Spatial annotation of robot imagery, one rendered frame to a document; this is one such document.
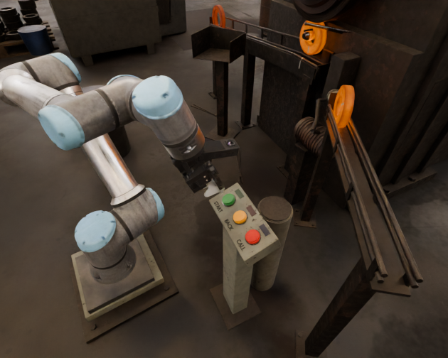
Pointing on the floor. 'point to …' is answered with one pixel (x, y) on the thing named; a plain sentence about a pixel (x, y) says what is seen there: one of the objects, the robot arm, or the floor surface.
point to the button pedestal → (239, 258)
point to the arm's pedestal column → (102, 324)
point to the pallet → (29, 13)
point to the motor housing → (303, 159)
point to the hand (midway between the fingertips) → (222, 188)
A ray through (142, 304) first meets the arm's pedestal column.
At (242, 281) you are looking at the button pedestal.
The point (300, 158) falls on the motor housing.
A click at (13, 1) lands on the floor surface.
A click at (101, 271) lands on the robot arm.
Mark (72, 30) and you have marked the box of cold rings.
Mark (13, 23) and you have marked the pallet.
